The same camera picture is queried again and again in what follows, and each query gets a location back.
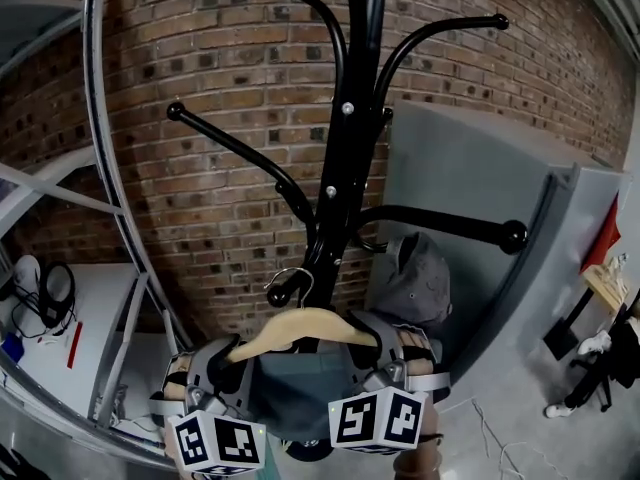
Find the white metal shelving rack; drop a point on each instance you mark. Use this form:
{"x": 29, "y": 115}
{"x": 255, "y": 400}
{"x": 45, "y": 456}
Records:
{"x": 97, "y": 93}

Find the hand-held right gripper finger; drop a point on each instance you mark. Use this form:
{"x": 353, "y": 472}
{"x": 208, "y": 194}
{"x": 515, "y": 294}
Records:
{"x": 385, "y": 335}
{"x": 365, "y": 359}

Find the black wristband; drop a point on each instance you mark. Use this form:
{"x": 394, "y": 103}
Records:
{"x": 432, "y": 437}

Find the person's right forearm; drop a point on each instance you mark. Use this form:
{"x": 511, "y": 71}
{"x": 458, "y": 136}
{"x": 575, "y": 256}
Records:
{"x": 417, "y": 463}

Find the person's left hand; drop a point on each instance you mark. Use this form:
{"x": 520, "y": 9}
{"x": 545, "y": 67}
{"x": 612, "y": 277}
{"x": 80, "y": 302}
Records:
{"x": 176, "y": 378}

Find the wooden side table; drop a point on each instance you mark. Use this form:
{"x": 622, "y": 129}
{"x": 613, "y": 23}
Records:
{"x": 605, "y": 293}

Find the grey-blue garment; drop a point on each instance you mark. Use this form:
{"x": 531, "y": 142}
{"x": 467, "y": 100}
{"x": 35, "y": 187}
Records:
{"x": 305, "y": 388}

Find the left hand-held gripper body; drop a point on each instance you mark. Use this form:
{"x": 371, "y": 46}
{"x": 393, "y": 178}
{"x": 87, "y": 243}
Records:
{"x": 220, "y": 443}

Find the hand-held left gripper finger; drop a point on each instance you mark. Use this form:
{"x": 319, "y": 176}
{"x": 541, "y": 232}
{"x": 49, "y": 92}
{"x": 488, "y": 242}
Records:
{"x": 207, "y": 363}
{"x": 239, "y": 380}

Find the white round object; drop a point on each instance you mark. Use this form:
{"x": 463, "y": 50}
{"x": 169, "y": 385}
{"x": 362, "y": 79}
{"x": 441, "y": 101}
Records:
{"x": 27, "y": 273}

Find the blue box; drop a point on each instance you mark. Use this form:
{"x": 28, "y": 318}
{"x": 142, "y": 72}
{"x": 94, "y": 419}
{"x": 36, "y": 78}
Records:
{"x": 12, "y": 345}

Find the wooden clothes hanger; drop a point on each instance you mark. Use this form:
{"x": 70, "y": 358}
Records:
{"x": 300, "y": 325}

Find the red flat strip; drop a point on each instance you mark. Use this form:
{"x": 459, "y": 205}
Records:
{"x": 75, "y": 345}

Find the black coat rack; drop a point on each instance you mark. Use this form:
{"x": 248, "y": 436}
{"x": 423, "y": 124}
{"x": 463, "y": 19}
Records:
{"x": 345, "y": 168}

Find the grey ceiling conduit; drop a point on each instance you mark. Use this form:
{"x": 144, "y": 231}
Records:
{"x": 615, "y": 13}

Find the red diamond paper decoration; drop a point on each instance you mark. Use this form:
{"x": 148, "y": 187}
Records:
{"x": 607, "y": 238}

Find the grey cap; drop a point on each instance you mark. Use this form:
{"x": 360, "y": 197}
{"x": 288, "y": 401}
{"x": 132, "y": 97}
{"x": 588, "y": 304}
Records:
{"x": 420, "y": 278}

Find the person's left forearm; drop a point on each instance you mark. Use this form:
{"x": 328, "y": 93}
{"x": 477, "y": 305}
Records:
{"x": 167, "y": 438}

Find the grey refrigerator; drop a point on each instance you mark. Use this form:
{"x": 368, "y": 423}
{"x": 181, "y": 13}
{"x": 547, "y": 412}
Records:
{"x": 475, "y": 193}

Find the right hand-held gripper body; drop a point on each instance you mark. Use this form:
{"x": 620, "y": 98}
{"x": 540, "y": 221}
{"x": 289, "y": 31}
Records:
{"x": 375, "y": 418}

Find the white figure model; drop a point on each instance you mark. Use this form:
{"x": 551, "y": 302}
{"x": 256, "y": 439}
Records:
{"x": 617, "y": 268}

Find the person's right hand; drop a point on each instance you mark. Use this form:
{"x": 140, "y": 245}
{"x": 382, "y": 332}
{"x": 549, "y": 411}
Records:
{"x": 417, "y": 353}

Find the black office chair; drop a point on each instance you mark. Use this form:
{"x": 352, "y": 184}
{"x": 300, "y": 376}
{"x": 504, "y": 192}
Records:
{"x": 605, "y": 393}

